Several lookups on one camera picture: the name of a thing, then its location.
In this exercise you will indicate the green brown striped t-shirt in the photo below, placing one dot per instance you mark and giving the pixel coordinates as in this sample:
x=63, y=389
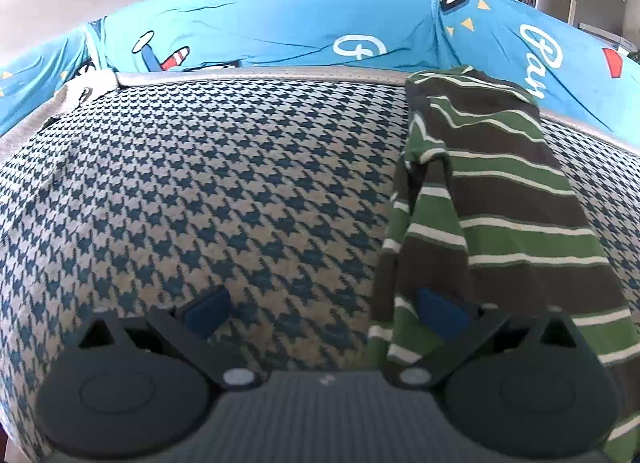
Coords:
x=500, y=203

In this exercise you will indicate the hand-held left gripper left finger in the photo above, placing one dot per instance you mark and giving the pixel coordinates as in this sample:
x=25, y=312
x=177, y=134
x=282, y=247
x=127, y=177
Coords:
x=207, y=311

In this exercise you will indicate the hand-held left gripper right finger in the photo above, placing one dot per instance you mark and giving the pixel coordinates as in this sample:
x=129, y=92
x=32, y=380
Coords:
x=442, y=313

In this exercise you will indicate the blue printed bolster cushion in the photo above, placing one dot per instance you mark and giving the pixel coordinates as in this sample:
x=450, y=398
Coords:
x=280, y=18

